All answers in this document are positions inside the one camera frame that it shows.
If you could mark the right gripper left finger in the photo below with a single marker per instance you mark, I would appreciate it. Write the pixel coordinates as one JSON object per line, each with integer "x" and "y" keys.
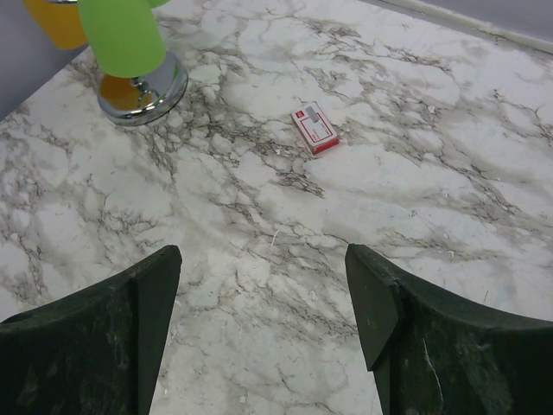
{"x": 96, "y": 351}

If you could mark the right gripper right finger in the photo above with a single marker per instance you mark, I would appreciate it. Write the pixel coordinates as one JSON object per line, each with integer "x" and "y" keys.
{"x": 434, "y": 352}

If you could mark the chrome wine glass rack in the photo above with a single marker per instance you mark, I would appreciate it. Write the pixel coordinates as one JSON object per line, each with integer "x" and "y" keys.
{"x": 167, "y": 84}

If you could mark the rear green wine glass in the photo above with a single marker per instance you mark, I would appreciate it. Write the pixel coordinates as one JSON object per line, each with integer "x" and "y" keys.
{"x": 124, "y": 36}

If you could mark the orange wine glass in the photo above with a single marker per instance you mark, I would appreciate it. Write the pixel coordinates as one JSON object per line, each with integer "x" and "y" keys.
{"x": 62, "y": 25}

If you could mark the small red white box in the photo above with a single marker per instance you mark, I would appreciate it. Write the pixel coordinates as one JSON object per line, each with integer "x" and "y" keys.
{"x": 316, "y": 130}

